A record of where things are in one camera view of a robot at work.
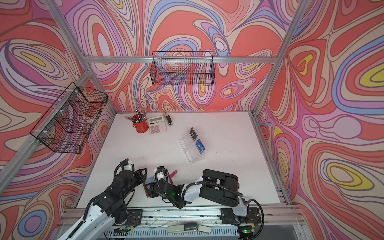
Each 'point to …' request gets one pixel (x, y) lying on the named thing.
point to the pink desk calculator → (157, 125)
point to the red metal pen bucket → (142, 127)
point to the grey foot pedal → (187, 227)
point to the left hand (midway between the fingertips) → (148, 169)
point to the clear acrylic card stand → (193, 149)
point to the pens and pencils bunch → (139, 116)
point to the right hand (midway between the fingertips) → (149, 189)
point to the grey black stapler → (168, 119)
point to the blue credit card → (200, 146)
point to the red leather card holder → (149, 180)
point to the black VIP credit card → (193, 133)
